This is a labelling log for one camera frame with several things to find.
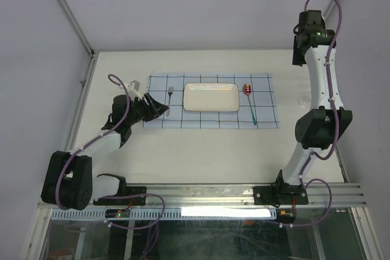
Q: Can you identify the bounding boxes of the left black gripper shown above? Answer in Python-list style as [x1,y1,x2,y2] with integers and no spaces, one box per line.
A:
[126,93,168,126]

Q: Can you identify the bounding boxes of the silver fork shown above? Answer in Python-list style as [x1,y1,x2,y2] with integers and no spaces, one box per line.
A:
[166,86,174,117]

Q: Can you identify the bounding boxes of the white rectangular plate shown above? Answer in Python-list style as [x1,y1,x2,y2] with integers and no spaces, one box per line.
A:
[183,83,239,112]

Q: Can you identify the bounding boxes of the spoon with blue handle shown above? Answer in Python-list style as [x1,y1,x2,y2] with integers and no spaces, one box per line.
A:
[243,83,257,125]

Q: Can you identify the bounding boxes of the blue checkered cloth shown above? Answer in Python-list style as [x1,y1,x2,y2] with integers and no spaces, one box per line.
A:
[141,72,280,130]

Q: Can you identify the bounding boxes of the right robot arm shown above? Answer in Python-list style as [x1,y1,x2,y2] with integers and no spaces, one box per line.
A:
[272,10,353,203]

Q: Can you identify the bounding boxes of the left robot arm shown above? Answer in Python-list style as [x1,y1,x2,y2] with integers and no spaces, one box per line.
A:
[41,93,169,210]

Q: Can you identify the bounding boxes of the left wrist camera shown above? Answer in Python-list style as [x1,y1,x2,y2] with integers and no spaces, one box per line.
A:
[125,80,143,100]

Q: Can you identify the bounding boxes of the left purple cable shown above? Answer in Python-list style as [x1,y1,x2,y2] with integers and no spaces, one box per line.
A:
[54,74,167,260]

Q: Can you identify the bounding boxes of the left aluminium frame post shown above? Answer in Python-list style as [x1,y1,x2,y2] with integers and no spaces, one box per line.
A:
[39,0,95,57]

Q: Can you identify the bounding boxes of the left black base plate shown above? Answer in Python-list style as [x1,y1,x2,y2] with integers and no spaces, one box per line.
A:
[93,185,147,206]

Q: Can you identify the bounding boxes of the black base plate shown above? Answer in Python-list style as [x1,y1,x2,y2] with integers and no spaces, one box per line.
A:
[253,184,308,207]
[93,185,147,206]

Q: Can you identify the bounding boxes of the white slotted cable duct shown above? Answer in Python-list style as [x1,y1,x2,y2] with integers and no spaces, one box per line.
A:
[51,206,277,221]

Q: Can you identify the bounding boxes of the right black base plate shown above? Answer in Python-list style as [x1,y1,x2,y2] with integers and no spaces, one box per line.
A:
[253,184,308,207]

